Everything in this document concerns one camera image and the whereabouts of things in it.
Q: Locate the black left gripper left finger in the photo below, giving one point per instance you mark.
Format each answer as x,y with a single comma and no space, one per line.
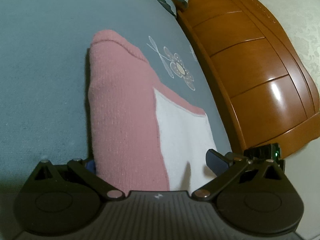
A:
86,173

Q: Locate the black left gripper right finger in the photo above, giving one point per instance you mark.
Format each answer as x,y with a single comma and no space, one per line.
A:
226,168

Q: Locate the pink and white knit sweater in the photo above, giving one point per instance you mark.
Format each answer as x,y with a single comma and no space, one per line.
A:
145,137

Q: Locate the wooden headboard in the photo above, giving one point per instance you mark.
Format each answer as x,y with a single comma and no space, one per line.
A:
263,92

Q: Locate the blue floral bed sheet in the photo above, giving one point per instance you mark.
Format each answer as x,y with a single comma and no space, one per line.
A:
45,75

